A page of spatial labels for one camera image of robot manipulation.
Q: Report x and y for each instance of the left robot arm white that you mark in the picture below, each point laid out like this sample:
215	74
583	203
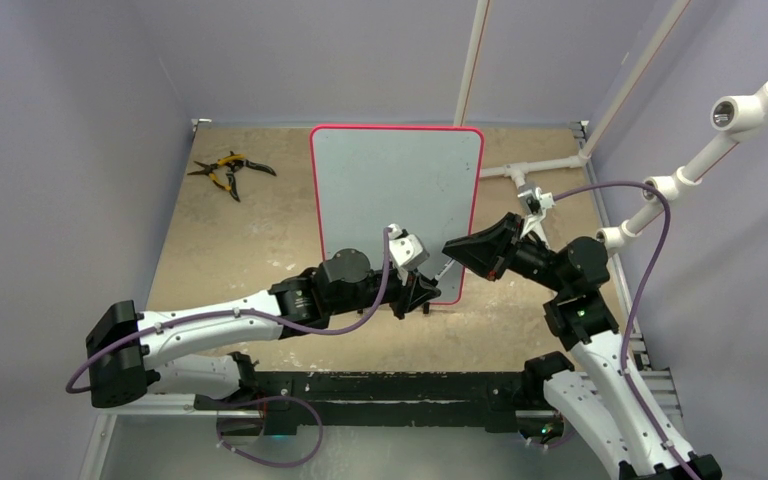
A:
131	354

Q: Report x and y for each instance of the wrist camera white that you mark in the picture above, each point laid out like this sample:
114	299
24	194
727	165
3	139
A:
536	204
406	250

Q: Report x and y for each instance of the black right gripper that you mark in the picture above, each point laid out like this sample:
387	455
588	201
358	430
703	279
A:
491	250

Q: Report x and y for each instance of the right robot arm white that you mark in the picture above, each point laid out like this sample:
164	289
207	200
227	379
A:
593	383

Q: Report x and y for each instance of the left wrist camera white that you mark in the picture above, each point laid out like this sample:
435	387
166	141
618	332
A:
406	250

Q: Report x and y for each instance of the yellow black pliers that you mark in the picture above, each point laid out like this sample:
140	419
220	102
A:
210	170

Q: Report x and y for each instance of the white whiteboard marker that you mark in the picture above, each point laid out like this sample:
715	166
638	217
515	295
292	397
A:
446	267

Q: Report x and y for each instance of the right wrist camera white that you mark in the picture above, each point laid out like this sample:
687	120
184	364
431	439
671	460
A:
536	204

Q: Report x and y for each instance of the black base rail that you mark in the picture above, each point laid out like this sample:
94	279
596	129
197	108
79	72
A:
498	402

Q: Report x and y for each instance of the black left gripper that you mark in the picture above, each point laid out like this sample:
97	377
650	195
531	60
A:
410	293

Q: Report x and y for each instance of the pink framed whiteboard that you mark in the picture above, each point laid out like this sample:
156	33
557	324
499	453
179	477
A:
423	178

